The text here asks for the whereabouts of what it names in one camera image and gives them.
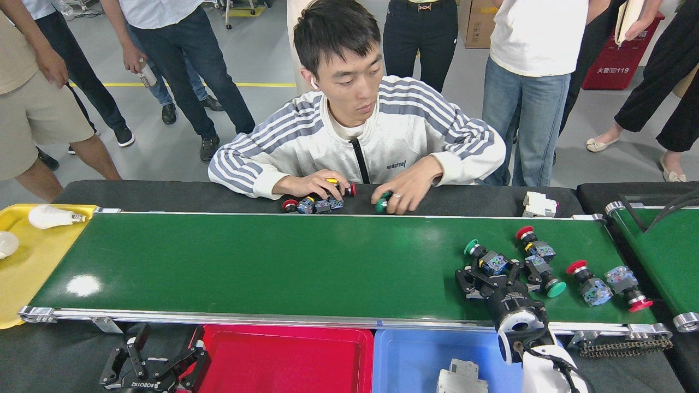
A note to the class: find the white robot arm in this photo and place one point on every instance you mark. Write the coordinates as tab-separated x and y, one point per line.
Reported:
546	376

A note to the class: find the yellow plastic tray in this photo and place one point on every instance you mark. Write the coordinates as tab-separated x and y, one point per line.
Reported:
33	273

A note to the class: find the blue plastic tray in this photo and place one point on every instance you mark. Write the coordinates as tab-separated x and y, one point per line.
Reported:
409	360

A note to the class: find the white light bulb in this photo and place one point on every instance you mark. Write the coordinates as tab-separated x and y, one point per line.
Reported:
6	245
49	217

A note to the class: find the yellow button switch part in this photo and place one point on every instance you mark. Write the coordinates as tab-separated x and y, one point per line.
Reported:
331	180

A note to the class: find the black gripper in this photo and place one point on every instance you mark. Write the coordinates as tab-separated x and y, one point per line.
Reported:
513	301
147	382

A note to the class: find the cream notebook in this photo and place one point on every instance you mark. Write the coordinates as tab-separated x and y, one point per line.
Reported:
628	19

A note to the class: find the long green conveyor belt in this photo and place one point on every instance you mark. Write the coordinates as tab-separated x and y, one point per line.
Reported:
273	262

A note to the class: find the seated person's left hand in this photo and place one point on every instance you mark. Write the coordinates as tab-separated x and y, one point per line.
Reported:
412	183

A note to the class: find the red fire extinguisher box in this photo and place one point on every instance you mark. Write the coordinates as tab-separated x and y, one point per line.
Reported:
611	73

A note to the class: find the white circuit breaker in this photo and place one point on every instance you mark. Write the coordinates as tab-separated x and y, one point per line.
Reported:
538	204
461	379

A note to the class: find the brown cardboard box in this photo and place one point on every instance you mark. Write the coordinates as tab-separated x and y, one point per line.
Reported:
475	27

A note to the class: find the seated person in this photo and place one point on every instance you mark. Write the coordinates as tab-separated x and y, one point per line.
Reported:
382	136

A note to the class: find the red plastic tray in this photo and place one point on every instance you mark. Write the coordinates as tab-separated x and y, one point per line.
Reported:
284	360

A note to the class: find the standing person's right hand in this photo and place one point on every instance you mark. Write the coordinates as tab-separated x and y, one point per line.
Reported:
134	59

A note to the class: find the black guide frame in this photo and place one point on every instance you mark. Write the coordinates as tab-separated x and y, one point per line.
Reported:
693	193

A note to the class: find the short green conveyor belt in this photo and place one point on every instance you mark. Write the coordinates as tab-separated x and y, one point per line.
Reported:
671	256

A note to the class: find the seated person's right hand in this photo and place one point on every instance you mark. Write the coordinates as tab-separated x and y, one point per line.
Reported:
311	184

